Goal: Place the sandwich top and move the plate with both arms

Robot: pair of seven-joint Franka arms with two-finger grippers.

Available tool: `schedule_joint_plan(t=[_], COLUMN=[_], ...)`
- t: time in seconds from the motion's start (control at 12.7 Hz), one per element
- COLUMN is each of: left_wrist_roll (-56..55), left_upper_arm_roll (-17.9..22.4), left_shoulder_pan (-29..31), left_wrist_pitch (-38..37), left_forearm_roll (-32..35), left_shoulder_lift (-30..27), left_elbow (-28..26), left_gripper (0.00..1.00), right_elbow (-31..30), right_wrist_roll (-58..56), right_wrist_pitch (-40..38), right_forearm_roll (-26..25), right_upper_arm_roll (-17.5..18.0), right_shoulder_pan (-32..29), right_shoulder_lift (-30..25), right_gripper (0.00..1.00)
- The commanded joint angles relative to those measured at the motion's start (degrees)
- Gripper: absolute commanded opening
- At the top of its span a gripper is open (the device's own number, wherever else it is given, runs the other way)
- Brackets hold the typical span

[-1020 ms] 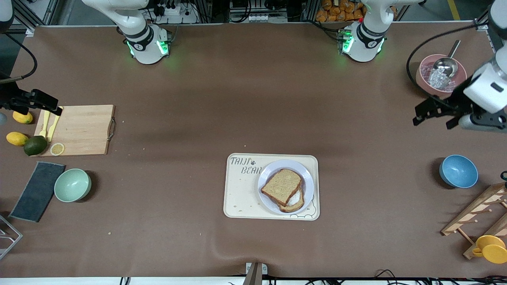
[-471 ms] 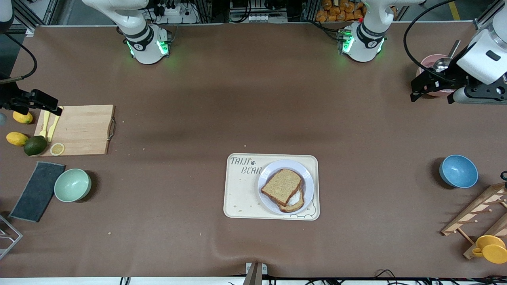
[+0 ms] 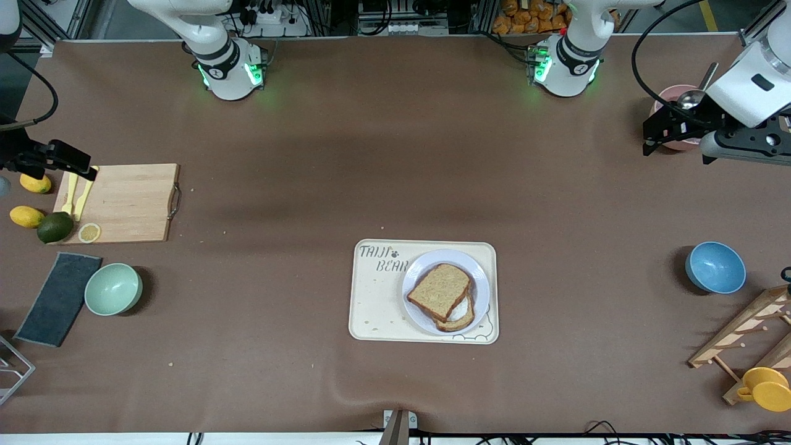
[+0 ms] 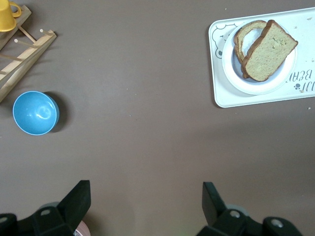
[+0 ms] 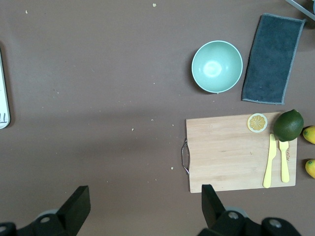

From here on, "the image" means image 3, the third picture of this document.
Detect cream bear print tray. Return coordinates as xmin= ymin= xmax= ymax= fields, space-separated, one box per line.
xmin=349 ymin=240 xmax=499 ymax=345

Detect white round plate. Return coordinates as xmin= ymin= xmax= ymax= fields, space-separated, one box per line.
xmin=402 ymin=249 xmax=491 ymax=336

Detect yellow plastic fork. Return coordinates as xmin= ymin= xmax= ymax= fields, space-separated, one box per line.
xmin=61 ymin=173 xmax=80 ymax=216

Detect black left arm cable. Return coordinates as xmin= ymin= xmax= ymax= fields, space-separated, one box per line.
xmin=631 ymin=0 xmax=742 ymax=129

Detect metal scoop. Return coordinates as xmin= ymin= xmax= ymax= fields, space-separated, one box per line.
xmin=677 ymin=62 xmax=719 ymax=111

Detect dark grey cloth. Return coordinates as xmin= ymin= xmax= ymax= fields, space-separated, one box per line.
xmin=14 ymin=252 xmax=103 ymax=347

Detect orange snack bags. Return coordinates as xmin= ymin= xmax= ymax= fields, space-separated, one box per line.
xmin=493 ymin=0 xmax=569 ymax=35

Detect yellow plastic knife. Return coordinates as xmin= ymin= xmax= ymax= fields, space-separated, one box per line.
xmin=73 ymin=166 xmax=99 ymax=222

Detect blue bowl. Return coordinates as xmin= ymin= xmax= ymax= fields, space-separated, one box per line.
xmin=685 ymin=241 xmax=747 ymax=294

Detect yellow cup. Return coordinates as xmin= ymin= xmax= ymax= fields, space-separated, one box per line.
xmin=737 ymin=367 xmax=791 ymax=413

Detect white power strip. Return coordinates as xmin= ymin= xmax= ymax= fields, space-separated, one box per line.
xmin=238 ymin=6 xmax=310 ymax=36

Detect aluminium frame post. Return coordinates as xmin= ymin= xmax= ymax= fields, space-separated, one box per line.
xmin=12 ymin=0 xmax=93 ymax=57
xmin=738 ymin=0 xmax=791 ymax=50

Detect metal wire rack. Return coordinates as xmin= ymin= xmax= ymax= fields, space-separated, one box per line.
xmin=0 ymin=334 xmax=36 ymax=407

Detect wooden cutting board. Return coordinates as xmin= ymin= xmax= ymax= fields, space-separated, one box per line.
xmin=53 ymin=163 xmax=182 ymax=245

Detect pale green bowl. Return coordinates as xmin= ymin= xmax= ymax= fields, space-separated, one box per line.
xmin=84 ymin=263 xmax=143 ymax=316

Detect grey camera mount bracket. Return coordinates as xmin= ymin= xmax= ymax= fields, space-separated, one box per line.
xmin=378 ymin=409 xmax=418 ymax=445

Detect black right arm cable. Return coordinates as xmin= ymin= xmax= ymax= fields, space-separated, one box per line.
xmin=0 ymin=51 xmax=60 ymax=129

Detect pink bowl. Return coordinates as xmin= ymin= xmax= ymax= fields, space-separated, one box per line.
xmin=649 ymin=85 xmax=706 ymax=151

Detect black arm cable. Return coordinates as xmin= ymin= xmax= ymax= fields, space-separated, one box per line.
xmin=631 ymin=0 xmax=742 ymax=129
xmin=0 ymin=51 xmax=60 ymax=129

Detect dark green avocado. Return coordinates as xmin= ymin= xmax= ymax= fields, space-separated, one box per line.
xmin=37 ymin=211 xmax=75 ymax=244

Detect plain brown bread slice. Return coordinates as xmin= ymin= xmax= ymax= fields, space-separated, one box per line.
xmin=406 ymin=263 xmax=472 ymax=323

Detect wooden peg rack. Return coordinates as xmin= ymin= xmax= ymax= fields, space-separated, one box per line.
xmin=688 ymin=284 xmax=791 ymax=407

